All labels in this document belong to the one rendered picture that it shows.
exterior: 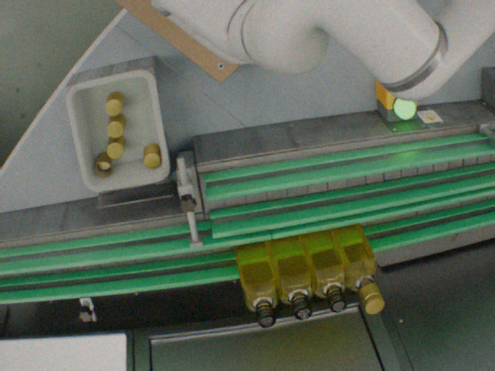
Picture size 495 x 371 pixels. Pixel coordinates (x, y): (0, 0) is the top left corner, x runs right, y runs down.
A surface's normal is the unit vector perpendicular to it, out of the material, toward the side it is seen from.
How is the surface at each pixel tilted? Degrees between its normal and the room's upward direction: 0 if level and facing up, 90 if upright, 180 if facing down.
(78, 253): 90
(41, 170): 0
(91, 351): 90
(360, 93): 0
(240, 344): 90
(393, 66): 31
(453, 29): 75
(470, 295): 89
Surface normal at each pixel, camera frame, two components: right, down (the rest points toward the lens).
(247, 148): -0.11, -0.86
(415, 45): 0.25, 0.34
